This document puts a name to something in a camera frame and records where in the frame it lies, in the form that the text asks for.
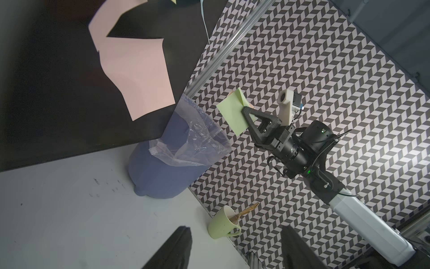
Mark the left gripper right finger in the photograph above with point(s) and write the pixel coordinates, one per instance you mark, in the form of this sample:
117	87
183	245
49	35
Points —
296	253

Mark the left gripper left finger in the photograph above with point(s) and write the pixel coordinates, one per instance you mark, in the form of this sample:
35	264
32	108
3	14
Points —
174	253

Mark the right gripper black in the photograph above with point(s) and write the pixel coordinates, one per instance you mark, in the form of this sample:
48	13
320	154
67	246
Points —
281	142

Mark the green square sticky note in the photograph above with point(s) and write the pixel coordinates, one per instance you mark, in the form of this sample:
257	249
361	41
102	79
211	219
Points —
231	109

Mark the pink square sticky note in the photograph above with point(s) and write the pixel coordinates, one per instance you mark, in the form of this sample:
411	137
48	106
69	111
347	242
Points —
137	67

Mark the pink narrow sticky note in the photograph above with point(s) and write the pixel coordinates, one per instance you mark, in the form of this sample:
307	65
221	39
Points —
107	16

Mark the blue narrow sticky note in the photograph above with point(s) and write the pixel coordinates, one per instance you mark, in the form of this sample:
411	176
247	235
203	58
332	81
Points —
203	19

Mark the black computer monitor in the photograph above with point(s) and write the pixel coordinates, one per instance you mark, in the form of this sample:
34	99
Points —
56	101

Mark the wooden spoon in mug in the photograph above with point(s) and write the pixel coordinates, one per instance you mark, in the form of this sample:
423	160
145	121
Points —
238	216

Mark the clear plastic bin liner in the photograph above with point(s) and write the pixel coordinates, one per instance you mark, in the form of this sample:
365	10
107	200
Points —
191	138

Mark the blue trash bin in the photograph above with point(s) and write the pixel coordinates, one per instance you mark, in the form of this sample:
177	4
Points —
152	177

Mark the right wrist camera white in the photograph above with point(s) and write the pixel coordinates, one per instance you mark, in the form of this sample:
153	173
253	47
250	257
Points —
290	104

